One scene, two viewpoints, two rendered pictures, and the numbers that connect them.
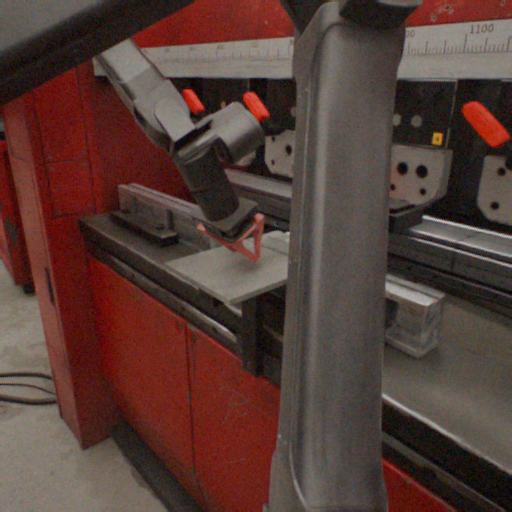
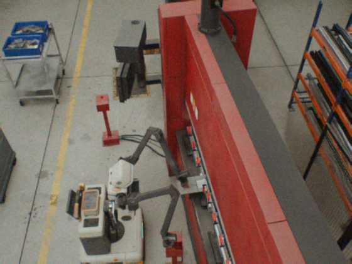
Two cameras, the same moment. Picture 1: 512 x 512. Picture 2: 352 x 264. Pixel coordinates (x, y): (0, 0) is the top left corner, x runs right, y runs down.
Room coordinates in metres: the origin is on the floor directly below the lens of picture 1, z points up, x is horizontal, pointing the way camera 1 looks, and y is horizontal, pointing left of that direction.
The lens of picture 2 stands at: (-1.02, -0.89, 3.82)
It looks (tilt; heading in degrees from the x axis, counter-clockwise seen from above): 47 degrees down; 31
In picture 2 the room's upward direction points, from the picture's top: 1 degrees counter-clockwise
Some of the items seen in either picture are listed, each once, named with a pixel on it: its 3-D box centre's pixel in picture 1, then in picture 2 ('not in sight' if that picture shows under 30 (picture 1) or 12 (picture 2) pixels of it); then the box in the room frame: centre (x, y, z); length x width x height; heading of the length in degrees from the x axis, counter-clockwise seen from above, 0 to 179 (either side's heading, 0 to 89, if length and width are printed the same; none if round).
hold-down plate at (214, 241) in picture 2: not in sight; (215, 246); (0.33, -0.47, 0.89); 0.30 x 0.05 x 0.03; 40
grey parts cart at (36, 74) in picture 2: not in sight; (36, 65); (1.85, 3.40, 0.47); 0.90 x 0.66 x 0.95; 35
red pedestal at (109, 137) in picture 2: not in sight; (106, 120); (1.45, 1.69, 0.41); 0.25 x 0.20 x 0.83; 130
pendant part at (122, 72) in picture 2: not in sight; (126, 77); (1.37, 1.16, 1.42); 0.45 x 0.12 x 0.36; 25
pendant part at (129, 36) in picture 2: not in sight; (134, 66); (1.45, 1.10, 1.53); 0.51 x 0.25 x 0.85; 25
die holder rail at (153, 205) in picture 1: (168, 215); (193, 145); (1.25, 0.23, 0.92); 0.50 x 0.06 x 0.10; 40
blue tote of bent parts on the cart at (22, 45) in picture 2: not in sight; (24, 47); (1.70, 3.31, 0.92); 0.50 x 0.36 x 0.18; 125
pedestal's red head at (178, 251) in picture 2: not in sight; (173, 242); (0.24, -0.10, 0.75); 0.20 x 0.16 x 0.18; 33
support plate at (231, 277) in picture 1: (257, 261); (191, 185); (0.73, -0.01, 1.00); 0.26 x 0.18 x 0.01; 130
